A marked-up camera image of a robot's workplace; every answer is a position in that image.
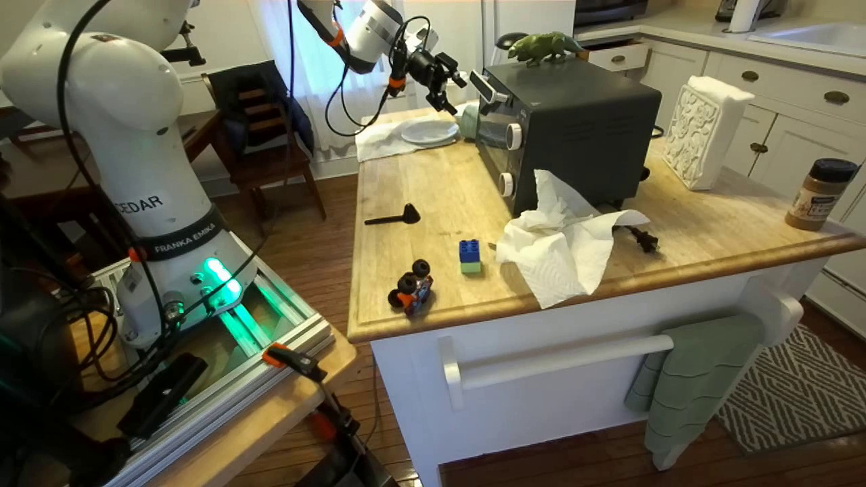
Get white sheer curtain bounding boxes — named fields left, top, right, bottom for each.
left=254, top=0, right=392, bottom=158

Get white kitchen island base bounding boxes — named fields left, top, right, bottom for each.
left=369, top=257, right=828, bottom=487

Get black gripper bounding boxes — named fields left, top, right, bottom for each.
left=402, top=30, right=473, bottom=117

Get black robot wrist cable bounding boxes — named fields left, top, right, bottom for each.
left=323, top=12, right=438, bottom=142

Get patterned grey rug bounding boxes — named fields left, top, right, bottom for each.
left=714, top=322, right=866, bottom=458

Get black orange clamp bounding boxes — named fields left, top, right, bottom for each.
left=259, top=342, right=402, bottom=487

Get grey green hanging towel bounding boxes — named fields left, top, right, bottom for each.
left=622, top=312, right=772, bottom=473

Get white lower kitchen cabinets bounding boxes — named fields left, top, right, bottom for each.
left=576, top=23, right=866, bottom=338

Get open white drawer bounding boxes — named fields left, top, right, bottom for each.
left=584, top=38, right=653, bottom=76

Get flat black box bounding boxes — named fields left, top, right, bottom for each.
left=113, top=350, right=213, bottom=445

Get dark wooden chair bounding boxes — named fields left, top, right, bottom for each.
left=204, top=57, right=330, bottom=242

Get black red blue toy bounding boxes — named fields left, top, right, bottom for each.
left=384, top=257, right=438, bottom=320

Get black countertop appliance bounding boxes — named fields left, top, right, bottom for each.
left=575, top=0, right=653, bottom=30

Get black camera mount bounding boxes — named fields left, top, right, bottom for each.
left=163, top=20, right=209, bottom=69

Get white round plate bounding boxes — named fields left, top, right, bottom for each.
left=399, top=117, right=465, bottom=153

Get black toaster oven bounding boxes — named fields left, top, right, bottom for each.
left=465, top=57, right=667, bottom=220

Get blue and green sponge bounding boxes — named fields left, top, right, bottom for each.
left=454, top=235, right=487, bottom=278

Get white paper towel roll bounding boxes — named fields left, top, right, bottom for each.
left=725, top=0, right=772, bottom=35

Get brown jar with black lid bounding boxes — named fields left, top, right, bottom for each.
left=782, top=154, right=863, bottom=232

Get light green tumbler cup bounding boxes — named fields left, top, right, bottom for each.
left=452, top=99, right=485, bottom=145

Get crumpled white paper towel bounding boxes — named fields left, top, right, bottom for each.
left=494, top=168, right=653, bottom=312

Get black base cable bundle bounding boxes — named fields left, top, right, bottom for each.
left=0, top=232, right=197, bottom=407

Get white stained cloth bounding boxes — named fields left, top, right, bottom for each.
left=353, top=117, right=454, bottom=165

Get white towel bar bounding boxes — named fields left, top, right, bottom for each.
left=438, top=334, right=676, bottom=412

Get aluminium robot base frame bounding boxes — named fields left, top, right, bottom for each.
left=86, top=230, right=338, bottom=487

